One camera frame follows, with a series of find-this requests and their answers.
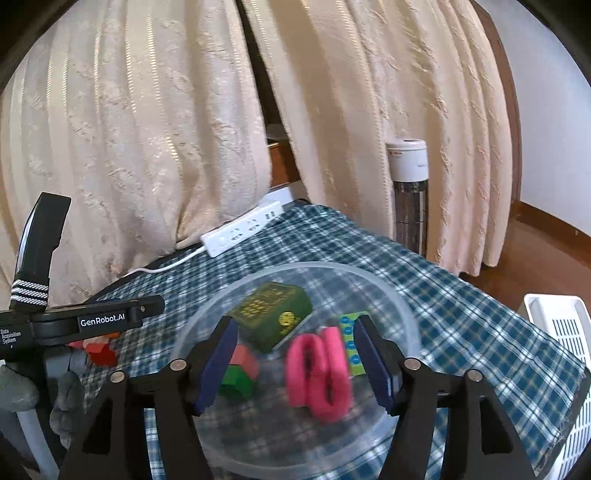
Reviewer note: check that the brown wooden frame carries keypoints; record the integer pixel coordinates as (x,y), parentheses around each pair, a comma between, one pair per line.
(281,166)

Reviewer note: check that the green wooden block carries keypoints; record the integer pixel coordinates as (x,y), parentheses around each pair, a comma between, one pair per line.
(238,383)

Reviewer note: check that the pink cloth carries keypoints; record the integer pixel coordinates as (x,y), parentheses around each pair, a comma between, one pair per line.
(318,378)

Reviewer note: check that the white power strip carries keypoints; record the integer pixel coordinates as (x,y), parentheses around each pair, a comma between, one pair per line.
(240,230)

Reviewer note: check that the clear plastic bowl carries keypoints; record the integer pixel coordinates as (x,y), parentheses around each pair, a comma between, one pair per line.
(277,438)

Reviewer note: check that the blue plaid tablecloth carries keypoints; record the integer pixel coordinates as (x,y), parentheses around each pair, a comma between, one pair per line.
(461,323)

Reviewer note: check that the cream patterned curtain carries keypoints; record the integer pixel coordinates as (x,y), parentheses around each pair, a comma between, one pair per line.
(138,138)
(369,115)

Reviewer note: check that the green card with blue dots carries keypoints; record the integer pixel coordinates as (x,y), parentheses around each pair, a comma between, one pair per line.
(346,332)

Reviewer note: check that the red toy block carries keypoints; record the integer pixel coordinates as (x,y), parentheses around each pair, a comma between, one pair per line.
(99,353)

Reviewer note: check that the person's left hand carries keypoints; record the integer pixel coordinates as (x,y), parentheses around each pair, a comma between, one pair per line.
(67,401)

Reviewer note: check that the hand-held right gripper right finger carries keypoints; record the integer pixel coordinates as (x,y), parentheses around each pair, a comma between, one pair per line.
(369,364)

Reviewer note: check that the red wooden block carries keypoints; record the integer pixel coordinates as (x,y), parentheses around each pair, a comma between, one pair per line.
(247,362)

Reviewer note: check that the green cardboard box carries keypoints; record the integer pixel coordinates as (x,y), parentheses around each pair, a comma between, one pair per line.
(272,314)

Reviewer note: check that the white tower fan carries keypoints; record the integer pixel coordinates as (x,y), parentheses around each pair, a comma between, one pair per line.
(408,161)

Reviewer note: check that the white plastic basket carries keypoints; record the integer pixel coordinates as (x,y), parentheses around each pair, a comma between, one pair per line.
(568,332)

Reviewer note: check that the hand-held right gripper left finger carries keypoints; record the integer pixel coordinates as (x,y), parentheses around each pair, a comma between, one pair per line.
(217,364)

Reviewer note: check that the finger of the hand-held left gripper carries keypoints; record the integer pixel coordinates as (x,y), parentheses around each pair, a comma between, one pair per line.
(111,318)

